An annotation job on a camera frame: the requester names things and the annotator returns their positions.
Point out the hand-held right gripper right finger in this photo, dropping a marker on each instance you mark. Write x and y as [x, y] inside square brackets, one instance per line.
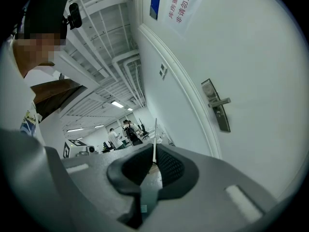
[177, 170]

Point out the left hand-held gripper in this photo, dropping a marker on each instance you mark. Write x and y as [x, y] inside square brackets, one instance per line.
[72, 147]

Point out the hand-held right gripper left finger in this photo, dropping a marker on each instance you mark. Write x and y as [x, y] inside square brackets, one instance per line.
[131, 170]

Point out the white door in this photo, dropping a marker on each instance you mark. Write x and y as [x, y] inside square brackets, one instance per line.
[248, 64]

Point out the long ceiling light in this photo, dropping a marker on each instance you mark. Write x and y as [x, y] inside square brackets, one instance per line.
[75, 129]
[117, 104]
[99, 126]
[130, 109]

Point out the white upright board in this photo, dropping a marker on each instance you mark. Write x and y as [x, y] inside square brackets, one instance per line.
[155, 141]

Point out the brown wooden panel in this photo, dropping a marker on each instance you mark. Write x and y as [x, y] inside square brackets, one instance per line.
[53, 93]

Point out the white printed t-shirt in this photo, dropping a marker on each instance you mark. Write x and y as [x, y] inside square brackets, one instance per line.
[14, 100]

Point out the person's head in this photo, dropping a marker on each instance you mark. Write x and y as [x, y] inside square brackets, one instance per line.
[36, 49]

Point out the white paper sign red print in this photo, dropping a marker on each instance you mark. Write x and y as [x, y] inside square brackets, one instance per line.
[184, 8]

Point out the grey wall switch panel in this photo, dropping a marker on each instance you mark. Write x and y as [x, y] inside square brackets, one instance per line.
[163, 71]

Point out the black head camera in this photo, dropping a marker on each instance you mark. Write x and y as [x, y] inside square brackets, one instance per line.
[75, 14]

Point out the blue wall sign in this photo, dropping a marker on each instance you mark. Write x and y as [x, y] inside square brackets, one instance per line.
[155, 0]

